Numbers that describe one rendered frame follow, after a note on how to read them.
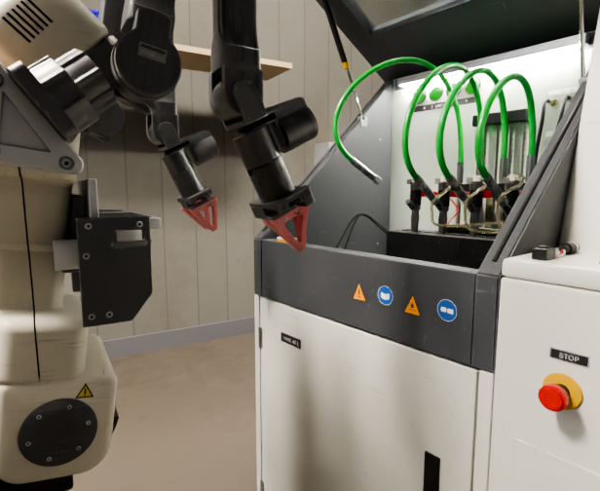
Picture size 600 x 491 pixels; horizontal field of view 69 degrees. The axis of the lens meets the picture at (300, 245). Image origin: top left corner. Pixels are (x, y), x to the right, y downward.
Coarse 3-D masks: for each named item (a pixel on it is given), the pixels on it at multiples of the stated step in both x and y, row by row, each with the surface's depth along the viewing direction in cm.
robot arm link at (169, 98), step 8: (168, 96) 96; (160, 104) 95; (168, 104) 96; (176, 104) 97; (152, 112) 95; (160, 112) 95; (168, 112) 96; (176, 112) 97; (152, 120) 95; (160, 120) 95; (168, 120) 96; (176, 120) 97; (152, 128) 95; (176, 128) 97; (152, 136) 97; (160, 136) 96; (160, 144) 100
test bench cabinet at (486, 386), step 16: (256, 304) 123; (256, 320) 124; (256, 336) 124; (256, 352) 125; (256, 368) 126; (256, 384) 127; (480, 384) 72; (256, 400) 127; (480, 400) 72; (256, 416) 128; (480, 416) 72; (256, 432) 129; (480, 432) 72; (256, 448) 130; (480, 448) 73; (480, 464) 73; (480, 480) 73
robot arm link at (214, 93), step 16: (224, 0) 58; (240, 0) 59; (224, 16) 58; (240, 16) 59; (224, 32) 58; (240, 32) 59; (256, 32) 60; (224, 48) 58; (240, 48) 59; (256, 48) 60; (224, 64) 58; (240, 64) 59; (256, 64) 60; (208, 80) 63; (224, 80) 58; (240, 80) 59; (256, 80) 60; (208, 96) 64; (224, 96) 59; (224, 112) 62; (240, 112) 60
